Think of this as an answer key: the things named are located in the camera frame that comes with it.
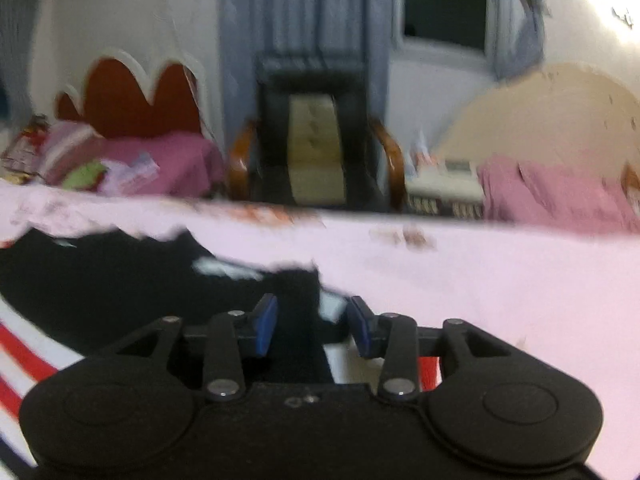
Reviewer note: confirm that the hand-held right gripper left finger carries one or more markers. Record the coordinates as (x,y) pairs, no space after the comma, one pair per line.
(265,322)

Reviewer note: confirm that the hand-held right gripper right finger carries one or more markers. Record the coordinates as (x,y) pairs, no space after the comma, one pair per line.
(361,327)

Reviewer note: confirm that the striped knit sweater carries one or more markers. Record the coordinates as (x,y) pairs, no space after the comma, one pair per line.
(125,285)

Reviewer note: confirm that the pink floral bed sheet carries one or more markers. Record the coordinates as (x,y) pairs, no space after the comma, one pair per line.
(475,285)

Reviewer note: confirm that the black office chair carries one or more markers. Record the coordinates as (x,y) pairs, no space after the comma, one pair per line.
(312,135)

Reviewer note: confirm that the purple packet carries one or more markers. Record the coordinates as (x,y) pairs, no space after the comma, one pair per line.
(130,175)

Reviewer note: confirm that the green cloth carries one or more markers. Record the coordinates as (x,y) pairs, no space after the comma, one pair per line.
(85,175)

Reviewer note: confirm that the pink bed cover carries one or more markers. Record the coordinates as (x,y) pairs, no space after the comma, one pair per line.
(555,197)

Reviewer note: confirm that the red scalloped headboard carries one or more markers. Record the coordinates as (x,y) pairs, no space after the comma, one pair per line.
(127,100)

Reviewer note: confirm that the striped pink pillow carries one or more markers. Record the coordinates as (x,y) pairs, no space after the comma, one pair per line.
(67,147)

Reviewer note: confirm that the cream arched headboard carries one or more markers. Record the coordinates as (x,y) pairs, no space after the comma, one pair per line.
(540,110)

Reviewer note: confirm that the colourful patterned cloth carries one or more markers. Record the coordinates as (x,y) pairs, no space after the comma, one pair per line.
(22,152)

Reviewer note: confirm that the orange patterned pillow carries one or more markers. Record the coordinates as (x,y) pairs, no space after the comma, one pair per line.
(632,185)

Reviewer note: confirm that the blue curtain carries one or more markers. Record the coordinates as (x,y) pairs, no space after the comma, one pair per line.
(17,35)
(300,10)
(520,15)

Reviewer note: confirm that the dark window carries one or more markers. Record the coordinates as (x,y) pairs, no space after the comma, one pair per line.
(445,0)

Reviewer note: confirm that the wall lamp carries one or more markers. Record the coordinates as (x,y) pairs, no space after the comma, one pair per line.
(624,16)

